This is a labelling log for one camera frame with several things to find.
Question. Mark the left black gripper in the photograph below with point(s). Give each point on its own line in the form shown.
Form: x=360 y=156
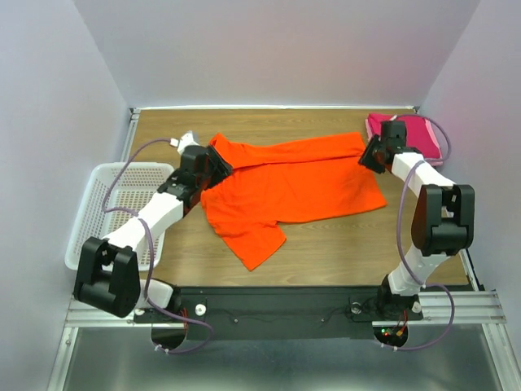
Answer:
x=221 y=169

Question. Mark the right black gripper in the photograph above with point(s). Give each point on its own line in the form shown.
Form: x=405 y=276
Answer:
x=366 y=160

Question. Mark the orange t shirt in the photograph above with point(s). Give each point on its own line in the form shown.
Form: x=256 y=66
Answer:
x=294 y=182

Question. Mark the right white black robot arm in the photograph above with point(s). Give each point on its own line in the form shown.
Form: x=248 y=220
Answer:
x=443 y=221

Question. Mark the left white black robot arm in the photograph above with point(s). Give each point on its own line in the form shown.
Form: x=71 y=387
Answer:
x=107 y=275

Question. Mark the folded magenta t shirt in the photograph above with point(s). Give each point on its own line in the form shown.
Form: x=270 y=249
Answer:
x=415 y=130

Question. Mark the white plastic laundry basket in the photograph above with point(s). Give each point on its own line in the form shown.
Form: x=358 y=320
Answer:
x=108 y=190

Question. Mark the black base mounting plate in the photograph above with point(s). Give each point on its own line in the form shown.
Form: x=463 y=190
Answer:
x=280 y=313

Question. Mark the small electronics board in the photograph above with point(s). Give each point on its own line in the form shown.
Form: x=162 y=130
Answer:
x=391 y=335

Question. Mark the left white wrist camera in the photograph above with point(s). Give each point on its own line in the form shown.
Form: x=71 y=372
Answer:
x=188 y=139

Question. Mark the aluminium frame rail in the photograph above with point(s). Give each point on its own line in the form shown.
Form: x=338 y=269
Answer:
x=438 y=304

